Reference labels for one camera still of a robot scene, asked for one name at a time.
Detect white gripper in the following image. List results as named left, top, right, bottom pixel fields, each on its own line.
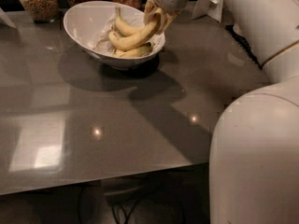
left=143, top=0, right=189, bottom=35

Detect long front yellow banana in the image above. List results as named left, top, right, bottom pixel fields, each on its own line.
left=108, top=14, right=161, bottom=51

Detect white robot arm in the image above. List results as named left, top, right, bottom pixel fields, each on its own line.
left=209, top=0, right=299, bottom=224

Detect curved back yellow banana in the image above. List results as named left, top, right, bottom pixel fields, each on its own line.
left=114, top=7, right=143, bottom=36

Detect lowest yellow banana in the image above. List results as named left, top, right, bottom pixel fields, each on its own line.
left=112, top=42, right=154, bottom=58

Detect white paper bowl liner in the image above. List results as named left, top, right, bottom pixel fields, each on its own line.
left=93, top=20, right=163, bottom=57

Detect white tilted ceramic bowl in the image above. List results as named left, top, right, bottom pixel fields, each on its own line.
left=64, top=1, right=165, bottom=70

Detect white folded sign card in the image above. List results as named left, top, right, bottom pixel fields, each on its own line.
left=192, top=0, right=224, bottom=22

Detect black rubber mat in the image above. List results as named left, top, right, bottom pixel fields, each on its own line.
left=225, top=25, right=263, bottom=69

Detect leftmost glass cereal jar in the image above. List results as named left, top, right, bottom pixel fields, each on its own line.
left=19, top=0, right=60, bottom=22

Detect left white card corner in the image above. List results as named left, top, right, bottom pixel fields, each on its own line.
left=0, top=8, right=16, bottom=28

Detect table pedestal base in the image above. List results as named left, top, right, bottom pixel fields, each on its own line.
left=101, top=173, right=163, bottom=205

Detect black cable under table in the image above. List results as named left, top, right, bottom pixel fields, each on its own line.
left=77, top=184, right=188, bottom=224

